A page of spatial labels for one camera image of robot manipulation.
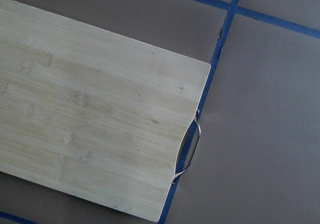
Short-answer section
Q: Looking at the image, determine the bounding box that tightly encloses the bamboo cutting board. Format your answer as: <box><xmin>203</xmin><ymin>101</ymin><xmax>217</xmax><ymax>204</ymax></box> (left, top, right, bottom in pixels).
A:
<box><xmin>0</xmin><ymin>0</ymin><xmax>211</xmax><ymax>222</ymax></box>

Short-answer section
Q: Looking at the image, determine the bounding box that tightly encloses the metal board handle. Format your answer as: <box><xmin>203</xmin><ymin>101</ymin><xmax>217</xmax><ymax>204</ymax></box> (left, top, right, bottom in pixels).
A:
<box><xmin>171</xmin><ymin>108</ymin><xmax>202</xmax><ymax>185</ymax></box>

